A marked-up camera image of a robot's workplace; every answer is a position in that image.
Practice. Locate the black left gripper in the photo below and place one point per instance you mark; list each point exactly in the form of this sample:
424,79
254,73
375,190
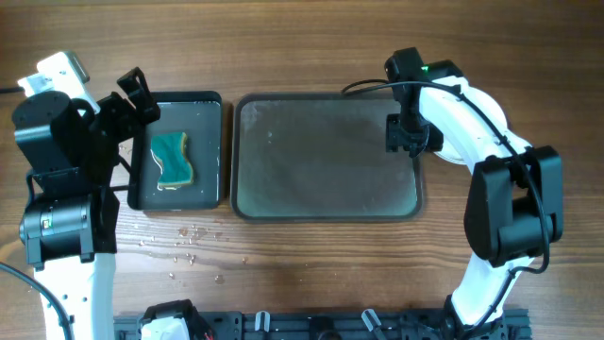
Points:
121,110

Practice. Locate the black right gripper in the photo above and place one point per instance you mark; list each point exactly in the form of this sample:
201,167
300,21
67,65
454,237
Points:
412,137

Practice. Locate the green yellow sponge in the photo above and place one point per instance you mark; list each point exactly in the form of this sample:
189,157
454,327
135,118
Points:
168,151

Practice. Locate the white plate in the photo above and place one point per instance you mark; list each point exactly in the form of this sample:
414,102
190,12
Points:
467,138

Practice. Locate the large dark brown tray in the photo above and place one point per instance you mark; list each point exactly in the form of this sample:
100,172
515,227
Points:
311,157

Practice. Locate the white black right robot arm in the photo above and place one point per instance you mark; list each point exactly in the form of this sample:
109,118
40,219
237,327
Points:
514,206

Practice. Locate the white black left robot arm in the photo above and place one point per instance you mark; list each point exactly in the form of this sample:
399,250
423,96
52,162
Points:
69,222

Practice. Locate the small black tray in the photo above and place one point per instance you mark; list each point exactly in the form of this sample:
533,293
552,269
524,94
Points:
200,116

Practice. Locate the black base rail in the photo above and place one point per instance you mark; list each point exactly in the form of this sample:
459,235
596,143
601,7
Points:
406,325

